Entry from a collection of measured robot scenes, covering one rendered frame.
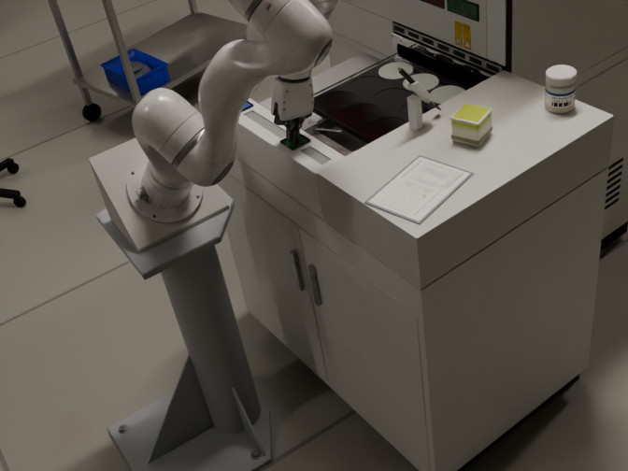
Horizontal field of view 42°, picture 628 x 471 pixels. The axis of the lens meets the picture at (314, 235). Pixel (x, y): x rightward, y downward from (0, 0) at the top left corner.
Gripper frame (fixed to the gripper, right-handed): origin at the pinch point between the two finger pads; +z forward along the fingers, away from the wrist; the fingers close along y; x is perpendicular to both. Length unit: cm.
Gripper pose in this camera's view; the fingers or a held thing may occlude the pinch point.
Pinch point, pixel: (292, 135)
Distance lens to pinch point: 205.6
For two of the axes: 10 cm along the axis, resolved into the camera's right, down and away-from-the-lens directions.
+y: -8.0, 2.9, -5.2
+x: 5.9, 4.4, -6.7
